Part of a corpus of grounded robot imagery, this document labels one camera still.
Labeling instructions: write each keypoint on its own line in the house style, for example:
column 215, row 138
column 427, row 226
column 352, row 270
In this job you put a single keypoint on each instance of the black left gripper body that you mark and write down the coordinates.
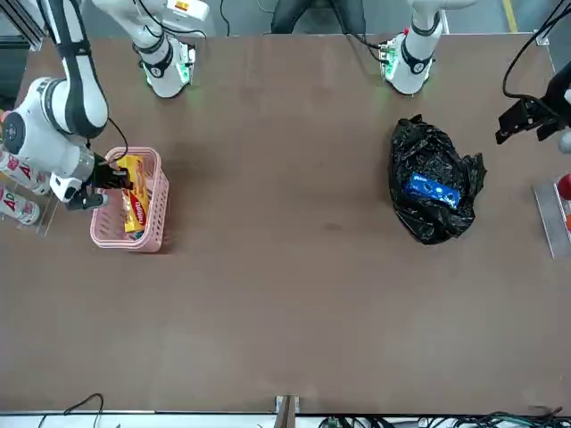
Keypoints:
column 553, row 100

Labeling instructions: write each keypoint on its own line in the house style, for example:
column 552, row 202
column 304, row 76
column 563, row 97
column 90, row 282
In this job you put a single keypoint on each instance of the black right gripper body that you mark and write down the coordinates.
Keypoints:
column 102, row 174

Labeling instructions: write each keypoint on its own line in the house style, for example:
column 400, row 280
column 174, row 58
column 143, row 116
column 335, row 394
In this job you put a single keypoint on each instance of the yellow wafer box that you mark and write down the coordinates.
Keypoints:
column 136, row 209

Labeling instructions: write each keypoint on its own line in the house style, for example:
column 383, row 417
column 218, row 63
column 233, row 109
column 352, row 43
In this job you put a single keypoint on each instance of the black plastic bag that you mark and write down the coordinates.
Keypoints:
column 424, row 147

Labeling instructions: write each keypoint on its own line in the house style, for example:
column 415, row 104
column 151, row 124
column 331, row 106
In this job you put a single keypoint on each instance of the blue cookie box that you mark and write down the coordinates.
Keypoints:
column 430, row 189

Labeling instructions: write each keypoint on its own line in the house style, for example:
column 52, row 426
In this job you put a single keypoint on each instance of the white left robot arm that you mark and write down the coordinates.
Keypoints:
column 415, row 67

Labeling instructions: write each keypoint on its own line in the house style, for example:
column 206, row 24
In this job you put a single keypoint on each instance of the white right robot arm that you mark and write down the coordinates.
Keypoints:
column 40, row 134

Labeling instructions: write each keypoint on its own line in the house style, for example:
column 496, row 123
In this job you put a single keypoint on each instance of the pink slotted plastic basket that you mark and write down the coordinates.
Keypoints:
column 111, row 243

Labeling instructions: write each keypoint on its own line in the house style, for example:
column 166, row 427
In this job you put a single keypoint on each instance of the red yellow apple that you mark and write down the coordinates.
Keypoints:
column 566, row 187

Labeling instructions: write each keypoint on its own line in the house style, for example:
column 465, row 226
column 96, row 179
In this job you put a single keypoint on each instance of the clear acrylic bottle shelf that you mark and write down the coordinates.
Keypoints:
column 49, row 218

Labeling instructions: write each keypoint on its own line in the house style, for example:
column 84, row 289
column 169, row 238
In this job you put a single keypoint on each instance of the pink white drink bottle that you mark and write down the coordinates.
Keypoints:
column 22, row 171
column 18, row 207

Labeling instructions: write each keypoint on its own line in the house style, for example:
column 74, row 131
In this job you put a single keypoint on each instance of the clear acrylic fruit stand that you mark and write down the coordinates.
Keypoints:
column 551, row 223

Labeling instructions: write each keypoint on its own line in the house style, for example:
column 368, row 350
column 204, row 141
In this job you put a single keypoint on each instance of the person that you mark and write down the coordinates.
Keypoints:
column 290, row 18

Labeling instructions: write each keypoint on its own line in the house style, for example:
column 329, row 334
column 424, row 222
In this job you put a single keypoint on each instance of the white desk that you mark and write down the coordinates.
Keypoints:
column 178, row 421

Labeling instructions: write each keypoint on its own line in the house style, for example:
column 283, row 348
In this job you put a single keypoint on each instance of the aluminium frame corner bracket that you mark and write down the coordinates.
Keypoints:
column 542, row 38

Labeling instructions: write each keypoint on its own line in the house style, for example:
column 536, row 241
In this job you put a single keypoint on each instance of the aluminium frame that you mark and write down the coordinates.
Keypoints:
column 22, row 27

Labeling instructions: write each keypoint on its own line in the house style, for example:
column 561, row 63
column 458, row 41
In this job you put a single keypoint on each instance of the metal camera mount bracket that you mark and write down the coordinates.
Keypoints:
column 287, row 410

